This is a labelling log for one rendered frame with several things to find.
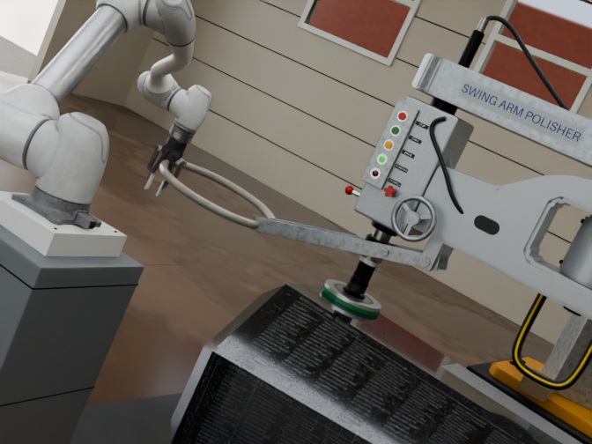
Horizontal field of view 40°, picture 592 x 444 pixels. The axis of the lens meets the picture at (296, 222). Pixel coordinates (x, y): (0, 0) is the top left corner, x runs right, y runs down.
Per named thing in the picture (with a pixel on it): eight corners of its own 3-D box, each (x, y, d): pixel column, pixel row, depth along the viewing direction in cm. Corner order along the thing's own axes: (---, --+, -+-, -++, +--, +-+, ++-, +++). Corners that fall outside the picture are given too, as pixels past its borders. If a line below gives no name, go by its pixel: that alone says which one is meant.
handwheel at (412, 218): (431, 249, 264) (451, 208, 261) (422, 250, 255) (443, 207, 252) (391, 229, 270) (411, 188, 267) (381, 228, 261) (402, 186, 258)
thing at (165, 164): (294, 232, 320) (298, 225, 320) (232, 231, 276) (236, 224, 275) (204, 169, 339) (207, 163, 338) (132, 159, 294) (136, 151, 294)
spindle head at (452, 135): (459, 264, 278) (519, 145, 270) (441, 267, 258) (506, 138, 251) (370, 218, 292) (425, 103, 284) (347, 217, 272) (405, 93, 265)
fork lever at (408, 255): (449, 270, 278) (452, 255, 278) (433, 271, 261) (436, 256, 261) (272, 230, 308) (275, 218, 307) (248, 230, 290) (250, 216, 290)
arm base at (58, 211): (65, 231, 208) (72, 210, 207) (9, 196, 217) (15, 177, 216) (112, 233, 224) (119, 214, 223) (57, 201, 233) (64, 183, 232)
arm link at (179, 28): (204, 24, 262) (167, 8, 264) (200, -14, 245) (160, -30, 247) (185, 54, 257) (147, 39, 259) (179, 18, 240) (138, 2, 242)
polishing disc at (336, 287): (321, 276, 292) (323, 273, 292) (375, 299, 295) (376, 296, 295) (326, 293, 271) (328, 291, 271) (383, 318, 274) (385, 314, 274)
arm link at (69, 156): (75, 207, 211) (104, 128, 208) (15, 179, 214) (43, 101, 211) (102, 203, 227) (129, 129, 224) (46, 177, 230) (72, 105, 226)
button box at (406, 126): (383, 189, 268) (421, 111, 263) (381, 189, 266) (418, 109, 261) (363, 180, 271) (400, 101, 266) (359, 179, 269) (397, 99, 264)
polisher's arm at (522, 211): (592, 349, 259) (667, 210, 250) (584, 358, 238) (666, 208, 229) (395, 243, 287) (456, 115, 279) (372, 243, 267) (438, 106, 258)
